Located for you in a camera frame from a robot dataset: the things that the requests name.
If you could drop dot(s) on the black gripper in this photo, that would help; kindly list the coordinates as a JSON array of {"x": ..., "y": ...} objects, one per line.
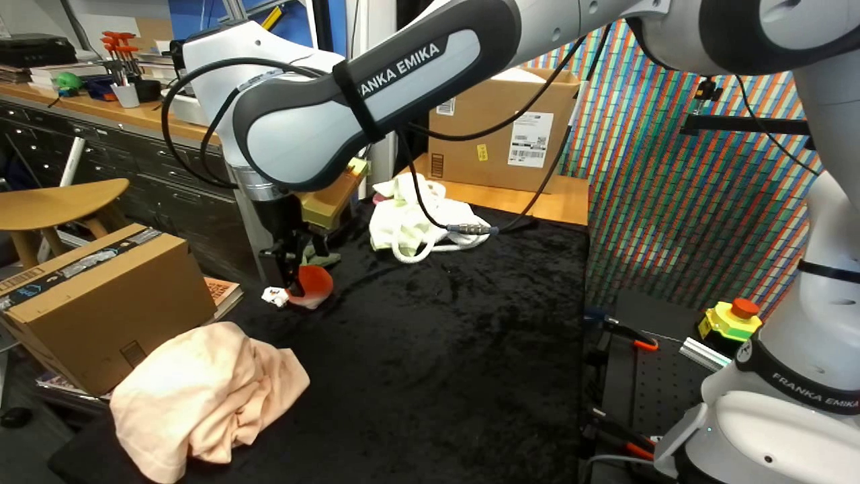
[{"x": 282, "y": 217}]

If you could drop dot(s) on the red plush tomato toy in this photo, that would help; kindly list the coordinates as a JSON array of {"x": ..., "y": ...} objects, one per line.
[{"x": 313, "y": 285}]

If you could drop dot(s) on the white towel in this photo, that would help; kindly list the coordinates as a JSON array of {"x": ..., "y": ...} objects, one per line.
[{"x": 415, "y": 215}]

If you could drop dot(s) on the peach towel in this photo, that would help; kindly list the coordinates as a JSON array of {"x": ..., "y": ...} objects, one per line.
[{"x": 203, "y": 392}]

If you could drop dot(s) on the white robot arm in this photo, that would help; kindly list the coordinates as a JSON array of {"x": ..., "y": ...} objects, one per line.
[{"x": 289, "y": 127}]

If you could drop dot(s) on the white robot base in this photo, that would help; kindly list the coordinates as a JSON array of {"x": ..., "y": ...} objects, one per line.
[{"x": 785, "y": 408}]

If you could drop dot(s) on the wooden workbench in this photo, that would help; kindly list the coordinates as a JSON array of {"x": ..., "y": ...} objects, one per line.
[{"x": 37, "y": 130}]

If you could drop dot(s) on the black table cloth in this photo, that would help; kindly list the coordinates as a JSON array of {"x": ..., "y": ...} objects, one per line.
[{"x": 461, "y": 369}]

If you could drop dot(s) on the cardboard box on floor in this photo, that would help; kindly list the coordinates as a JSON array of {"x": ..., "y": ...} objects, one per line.
[{"x": 97, "y": 310}]

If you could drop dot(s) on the labelled cardboard box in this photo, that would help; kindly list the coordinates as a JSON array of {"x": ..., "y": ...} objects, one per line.
[{"x": 500, "y": 131}]

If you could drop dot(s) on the round wooden stool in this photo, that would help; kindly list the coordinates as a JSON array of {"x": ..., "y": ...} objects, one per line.
[{"x": 35, "y": 212}]

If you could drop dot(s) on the red emergency stop button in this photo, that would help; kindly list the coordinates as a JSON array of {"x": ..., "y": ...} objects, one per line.
[{"x": 732, "y": 321}]

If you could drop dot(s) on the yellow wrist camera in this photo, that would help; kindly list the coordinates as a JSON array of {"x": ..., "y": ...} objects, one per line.
[{"x": 326, "y": 208}]

